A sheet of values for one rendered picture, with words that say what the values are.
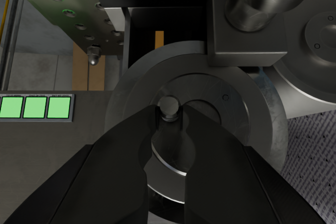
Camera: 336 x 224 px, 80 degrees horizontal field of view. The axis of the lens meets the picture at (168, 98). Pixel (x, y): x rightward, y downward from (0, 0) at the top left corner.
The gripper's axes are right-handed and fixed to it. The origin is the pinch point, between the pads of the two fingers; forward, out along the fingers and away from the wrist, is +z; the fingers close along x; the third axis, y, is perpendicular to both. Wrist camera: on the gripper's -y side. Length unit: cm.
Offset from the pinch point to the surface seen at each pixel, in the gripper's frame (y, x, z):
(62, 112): 19.6, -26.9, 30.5
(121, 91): 1.1, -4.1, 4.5
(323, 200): 17.5, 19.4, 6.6
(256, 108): 1.6, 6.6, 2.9
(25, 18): 18, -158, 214
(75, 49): 55, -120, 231
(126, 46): -2.0, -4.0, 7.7
